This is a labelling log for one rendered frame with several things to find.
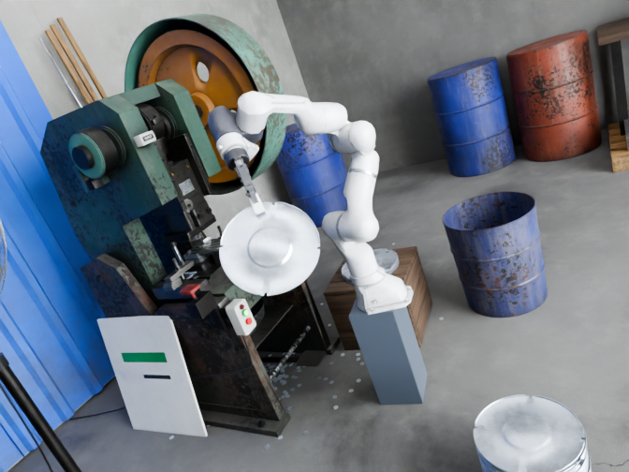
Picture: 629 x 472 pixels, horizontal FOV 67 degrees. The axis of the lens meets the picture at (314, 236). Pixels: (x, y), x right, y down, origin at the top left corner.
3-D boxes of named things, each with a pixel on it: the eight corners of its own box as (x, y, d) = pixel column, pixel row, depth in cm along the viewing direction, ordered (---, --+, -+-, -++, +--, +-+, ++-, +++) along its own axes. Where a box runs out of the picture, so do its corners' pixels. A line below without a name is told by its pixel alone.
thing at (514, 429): (584, 400, 138) (584, 398, 137) (585, 486, 115) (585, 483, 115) (482, 392, 153) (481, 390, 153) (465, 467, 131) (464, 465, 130)
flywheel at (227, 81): (240, -6, 209) (144, 61, 250) (212, -2, 193) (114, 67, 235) (308, 145, 229) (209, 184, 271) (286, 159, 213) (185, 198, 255)
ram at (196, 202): (220, 214, 212) (193, 153, 202) (198, 229, 201) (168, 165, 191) (194, 219, 222) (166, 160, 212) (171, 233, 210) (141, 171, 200)
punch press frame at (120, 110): (311, 329, 241) (204, 64, 196) (266, 389, 208) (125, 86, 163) (201, 328, 284) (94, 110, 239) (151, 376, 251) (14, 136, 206)
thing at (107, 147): (140, 173, 184) (114, 117, 176) (118, 184, 175) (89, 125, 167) (107, 182, 196) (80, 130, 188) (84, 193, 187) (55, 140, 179)
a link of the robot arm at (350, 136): (366, 182, 185) (377, 139, 186) (390, 179, 170) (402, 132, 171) (324, 166, 176) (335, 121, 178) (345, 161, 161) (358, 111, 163)
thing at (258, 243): (321, 203, 141) (321, 201, 140) (317, 297, 129) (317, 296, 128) (226, 201, 143) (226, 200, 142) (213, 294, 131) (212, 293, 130)
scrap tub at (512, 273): (554, 272, 243) (539, 185, 227) (548, 320, 211) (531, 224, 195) (472, 275, 266) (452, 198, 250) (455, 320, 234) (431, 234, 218)
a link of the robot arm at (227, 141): (212, 139, 147) (218, 151, 145) (250, 124, 149) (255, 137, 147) (222, 161, 159) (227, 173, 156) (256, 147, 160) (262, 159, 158)
